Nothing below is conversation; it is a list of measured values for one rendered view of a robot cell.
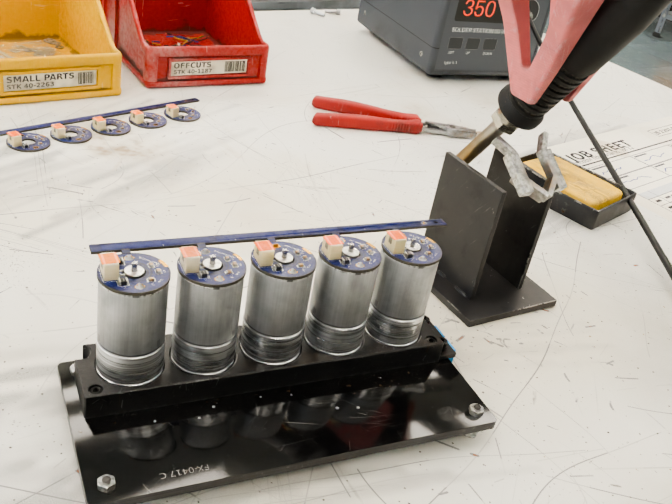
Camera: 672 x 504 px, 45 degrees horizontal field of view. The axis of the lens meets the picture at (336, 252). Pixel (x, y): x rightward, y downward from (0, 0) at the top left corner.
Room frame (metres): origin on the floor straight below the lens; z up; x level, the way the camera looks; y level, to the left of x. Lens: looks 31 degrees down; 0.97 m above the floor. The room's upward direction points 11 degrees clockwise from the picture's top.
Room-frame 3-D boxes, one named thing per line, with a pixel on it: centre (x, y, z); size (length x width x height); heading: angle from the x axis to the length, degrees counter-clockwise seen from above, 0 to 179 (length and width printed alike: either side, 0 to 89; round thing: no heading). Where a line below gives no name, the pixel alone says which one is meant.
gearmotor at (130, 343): (0.23, 0.07, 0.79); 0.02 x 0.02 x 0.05
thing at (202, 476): (0.24, 0.01, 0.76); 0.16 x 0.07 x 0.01; 120
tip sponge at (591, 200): (0.51, -0.15, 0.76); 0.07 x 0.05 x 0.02; 51
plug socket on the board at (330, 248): (0.27, 0.00, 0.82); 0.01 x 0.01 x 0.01; 30
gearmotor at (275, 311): (0.26, 0.02, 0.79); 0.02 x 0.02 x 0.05
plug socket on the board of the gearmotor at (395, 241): (0.28, -0.02, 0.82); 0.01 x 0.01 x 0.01; 30
